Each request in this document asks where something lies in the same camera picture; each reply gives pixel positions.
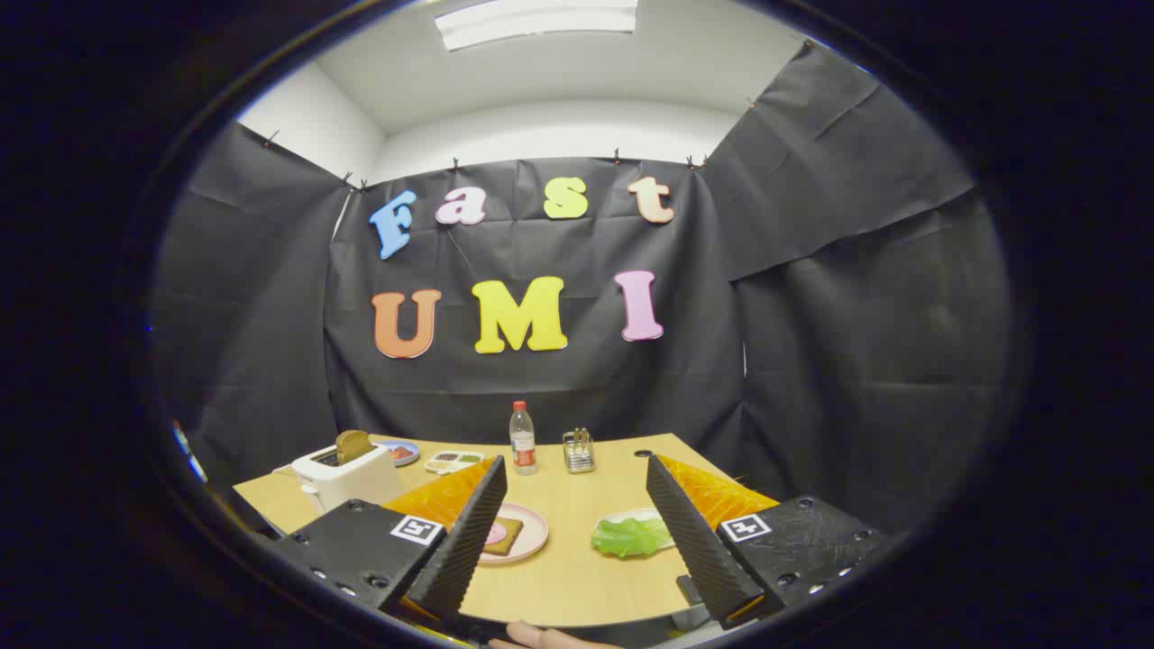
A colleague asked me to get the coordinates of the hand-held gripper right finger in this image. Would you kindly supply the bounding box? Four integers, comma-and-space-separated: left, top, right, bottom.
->
646, 453, 891, 630

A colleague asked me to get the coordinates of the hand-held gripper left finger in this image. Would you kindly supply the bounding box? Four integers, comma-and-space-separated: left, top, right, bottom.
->
269, 455, 508, 625

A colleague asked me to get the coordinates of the green lettuce leaf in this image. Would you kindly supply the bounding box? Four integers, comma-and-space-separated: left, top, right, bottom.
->
591, 514, 675, 560

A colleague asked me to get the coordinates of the brown bread slice with ham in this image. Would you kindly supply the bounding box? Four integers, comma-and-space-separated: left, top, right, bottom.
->
482, 516, 525, 557

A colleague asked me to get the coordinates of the pink round plate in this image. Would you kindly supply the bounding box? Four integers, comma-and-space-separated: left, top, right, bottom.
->
478, 502, 549, 566

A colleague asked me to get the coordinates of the white square plate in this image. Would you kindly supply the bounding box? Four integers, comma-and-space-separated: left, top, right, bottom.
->
600, 507, 673, 553

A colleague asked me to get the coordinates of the white divided tray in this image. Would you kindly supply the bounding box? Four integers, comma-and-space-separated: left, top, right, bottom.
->
425, 450, 486, 476

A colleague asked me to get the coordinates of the clear plastic water bottle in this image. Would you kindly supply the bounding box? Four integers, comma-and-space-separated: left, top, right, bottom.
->
509, 401, 539, 476

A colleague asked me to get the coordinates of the white toaster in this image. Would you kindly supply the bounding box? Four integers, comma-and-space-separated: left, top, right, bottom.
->
290, 440, 404, 515

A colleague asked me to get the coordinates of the black backdrop cloth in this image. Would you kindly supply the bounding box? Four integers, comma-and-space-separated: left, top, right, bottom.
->
149, 41, 1011, 533

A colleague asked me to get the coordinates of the white and blue object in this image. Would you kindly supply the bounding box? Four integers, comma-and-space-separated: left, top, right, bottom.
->
173, 421, 208, 483

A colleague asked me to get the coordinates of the ceiling light panel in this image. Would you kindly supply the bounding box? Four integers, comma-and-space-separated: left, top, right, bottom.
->
435, 0, 639, 52

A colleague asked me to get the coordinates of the metal wire basket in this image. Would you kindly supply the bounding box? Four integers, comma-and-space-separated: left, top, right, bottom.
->
563, 428, 597, 474

